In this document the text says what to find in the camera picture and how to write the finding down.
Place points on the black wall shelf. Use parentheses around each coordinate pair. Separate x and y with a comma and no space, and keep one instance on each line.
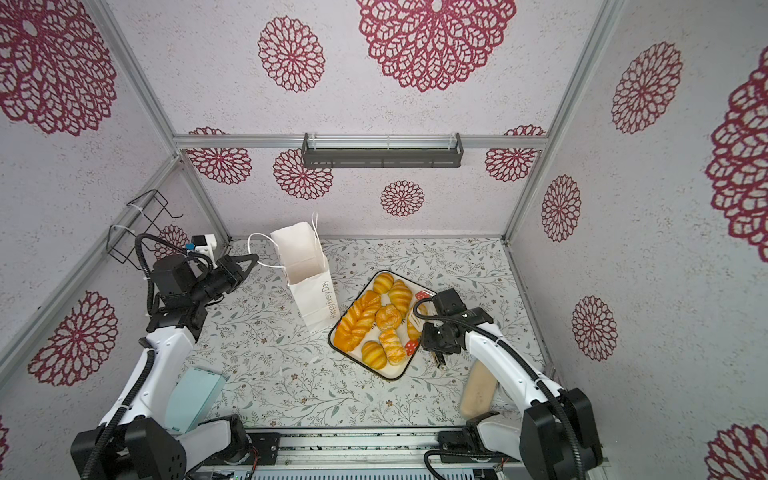
(383,153)

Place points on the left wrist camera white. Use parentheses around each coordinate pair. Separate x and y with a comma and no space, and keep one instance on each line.
(205,244)

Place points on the black wire wall rack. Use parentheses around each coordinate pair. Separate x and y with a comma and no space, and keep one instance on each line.
(146,213)

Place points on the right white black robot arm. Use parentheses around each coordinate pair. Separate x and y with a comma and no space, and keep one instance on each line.
(522,384)

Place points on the yellow bun bottom left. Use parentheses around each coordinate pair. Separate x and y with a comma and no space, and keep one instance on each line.
(373,355)

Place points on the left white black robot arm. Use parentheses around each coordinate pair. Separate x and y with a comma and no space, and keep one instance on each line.
(132,441)

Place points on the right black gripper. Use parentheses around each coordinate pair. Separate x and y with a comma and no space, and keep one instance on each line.
(427,342)

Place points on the white paper bag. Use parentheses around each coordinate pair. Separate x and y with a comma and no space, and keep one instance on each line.
(307,272)

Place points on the long braided orange bread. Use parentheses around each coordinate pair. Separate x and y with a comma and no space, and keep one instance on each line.
(357,321)

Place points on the light green box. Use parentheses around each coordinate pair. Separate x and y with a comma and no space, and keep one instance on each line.
(191,399)

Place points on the striped bread roll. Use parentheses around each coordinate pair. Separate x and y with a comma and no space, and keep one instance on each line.
(400,296)
(415,323)

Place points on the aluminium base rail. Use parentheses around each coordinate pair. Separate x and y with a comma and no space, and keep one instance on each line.
(396,453)

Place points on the small round bread top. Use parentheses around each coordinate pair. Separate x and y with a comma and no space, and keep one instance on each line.
(383,283)

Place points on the metal tongs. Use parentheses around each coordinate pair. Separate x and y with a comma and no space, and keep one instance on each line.
(439,359)

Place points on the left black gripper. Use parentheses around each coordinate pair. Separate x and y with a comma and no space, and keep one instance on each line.
(228,265)

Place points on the white tray black rim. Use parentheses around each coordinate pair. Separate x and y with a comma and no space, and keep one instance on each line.
(380,331)

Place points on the beige sponge block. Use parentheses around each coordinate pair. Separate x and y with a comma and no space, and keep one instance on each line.
(479,391)

